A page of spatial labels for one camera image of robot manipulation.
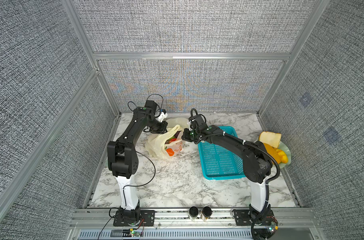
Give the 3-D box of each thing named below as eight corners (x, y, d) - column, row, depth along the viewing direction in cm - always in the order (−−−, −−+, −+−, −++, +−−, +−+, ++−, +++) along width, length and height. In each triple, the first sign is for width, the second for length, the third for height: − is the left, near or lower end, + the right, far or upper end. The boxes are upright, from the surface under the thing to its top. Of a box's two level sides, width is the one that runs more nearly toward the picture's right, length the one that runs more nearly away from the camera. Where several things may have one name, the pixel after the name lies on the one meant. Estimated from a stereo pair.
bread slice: (255, 146, 102) (261, 138, 95) (256, 137, 107) (261, 129, 100) (274, 151, 100) (282, 143, 93) (273, 142, 105) (281, 133, 97)
